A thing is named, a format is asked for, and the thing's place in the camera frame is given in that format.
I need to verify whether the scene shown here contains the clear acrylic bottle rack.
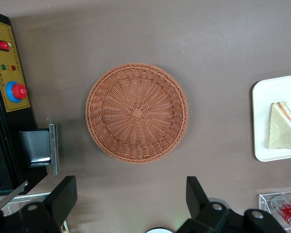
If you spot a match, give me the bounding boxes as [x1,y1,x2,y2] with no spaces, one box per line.
[259,190,291,233]

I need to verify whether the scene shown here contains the round brown wicker basket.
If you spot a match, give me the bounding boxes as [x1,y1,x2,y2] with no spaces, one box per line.
[85,63,189,164]

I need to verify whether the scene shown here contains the cream plastic tray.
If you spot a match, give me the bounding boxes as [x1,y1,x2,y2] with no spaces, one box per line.
[252,73,291,162]

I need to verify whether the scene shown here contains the red emergency stop button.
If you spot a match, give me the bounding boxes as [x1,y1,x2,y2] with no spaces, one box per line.
[5,81,28,103]

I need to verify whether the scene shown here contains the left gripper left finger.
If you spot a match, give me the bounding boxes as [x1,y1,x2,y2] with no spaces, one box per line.
[0,175,78,233]

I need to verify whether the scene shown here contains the black control box yellow panel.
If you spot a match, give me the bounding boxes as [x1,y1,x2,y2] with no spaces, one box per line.
[0,9,49,197]

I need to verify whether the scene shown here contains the red rocker switch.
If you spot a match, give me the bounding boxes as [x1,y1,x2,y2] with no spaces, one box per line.
[0,39,12,52]

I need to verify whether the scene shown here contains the grey metal bracket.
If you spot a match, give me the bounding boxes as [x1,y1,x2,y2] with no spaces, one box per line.
[18,120,60,176]

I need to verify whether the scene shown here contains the triangle sandwich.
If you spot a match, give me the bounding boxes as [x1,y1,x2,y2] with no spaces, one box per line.
[268,101,291,150]

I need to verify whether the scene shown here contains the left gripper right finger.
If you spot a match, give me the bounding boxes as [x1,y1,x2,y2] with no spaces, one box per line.
[175,176,287,233]

